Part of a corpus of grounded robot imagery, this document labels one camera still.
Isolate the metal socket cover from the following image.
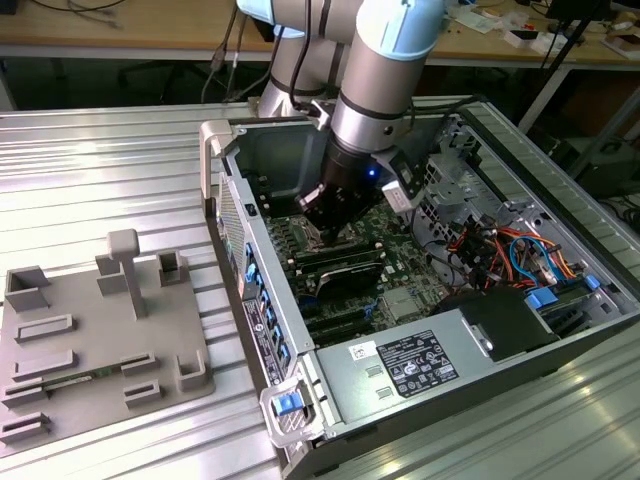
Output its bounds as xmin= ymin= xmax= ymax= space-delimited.
xmin=301 ymin=215 xmax=334 ymax=251

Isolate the blue wire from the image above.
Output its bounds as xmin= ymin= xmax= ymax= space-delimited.
xmin=508 ymin=233 xmax=559 ymax=287

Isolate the silver drive cage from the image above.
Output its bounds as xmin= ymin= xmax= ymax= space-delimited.
xmin=409 ymin=152 xmax=506 ymax=261

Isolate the black graphics card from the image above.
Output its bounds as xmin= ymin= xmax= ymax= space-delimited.
xmin=314 ymin=259 xmax=386 ymax=301

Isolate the orange wire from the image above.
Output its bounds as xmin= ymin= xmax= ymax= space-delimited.
xmin=492 ymin=227 xmax=584 ymax=279

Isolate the blue disk carrier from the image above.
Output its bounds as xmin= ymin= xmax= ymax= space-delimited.
xmin=524 ymin=287 xmax=560 ymax=312

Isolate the black slanted pole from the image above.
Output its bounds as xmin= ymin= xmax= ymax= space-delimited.
xmin=517 ymin=0 xmax=596 ymax=129

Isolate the grey power supply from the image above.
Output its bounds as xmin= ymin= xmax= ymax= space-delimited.
xmin=312 ymin=308 xmax=496 ymax=426

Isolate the green motherboard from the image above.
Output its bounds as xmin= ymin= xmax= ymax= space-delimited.
xmin=259 ymin=174 xmax=476 ymax=351

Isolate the grey parts rack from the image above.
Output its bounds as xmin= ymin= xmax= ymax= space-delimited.
xmin=0 ymin=228 xmax=217 ymax=454

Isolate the black expansion slot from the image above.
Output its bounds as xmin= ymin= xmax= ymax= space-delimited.
xmin=304 ymin=307 xmax=371 ymax=334
xmin=309 ymin=322 xmax=375 ymax=347

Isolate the grey camera bracket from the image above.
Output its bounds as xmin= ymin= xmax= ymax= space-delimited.
xmin=372 ymin=147 xmax=426 ymax=201

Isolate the wooden desk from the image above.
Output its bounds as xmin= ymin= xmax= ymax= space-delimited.
xmin=0 ymin=0 xmax=640 ymax=69

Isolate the black RAM slot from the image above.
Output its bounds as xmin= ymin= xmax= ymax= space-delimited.
xmin=269 ymin=202 xmax=304 ymax=220
xmin=288 ymin=240 xmax=382 ymax=265
xmin=264 ymin=189 xmax=301 ymax=211
xmin=295 ymin=251 xmax=389 ymax=276

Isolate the grey open PC case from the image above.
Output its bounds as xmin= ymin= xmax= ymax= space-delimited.
xmin=198 ymin=107 xmax=640 ymax=480

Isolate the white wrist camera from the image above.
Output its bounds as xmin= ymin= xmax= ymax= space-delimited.
xmin=380 ymin=180 xmax=416 ymax=216

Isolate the green RAM stick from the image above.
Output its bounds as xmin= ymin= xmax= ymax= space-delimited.
xmin=42 ymin=366 xmax=124 ymax=390

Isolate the small white box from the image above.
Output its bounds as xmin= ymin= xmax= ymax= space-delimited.
xmin=503 ymin=28 xmax=549 ymax=52

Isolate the silver chipset heatsink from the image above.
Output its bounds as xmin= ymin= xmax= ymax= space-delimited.
xmin=382 ymin=287 xmax=419 ymax=321

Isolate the black air shroud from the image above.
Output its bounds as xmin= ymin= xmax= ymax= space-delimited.
xmin=429 ymin=287 xmax=561 ymax=364

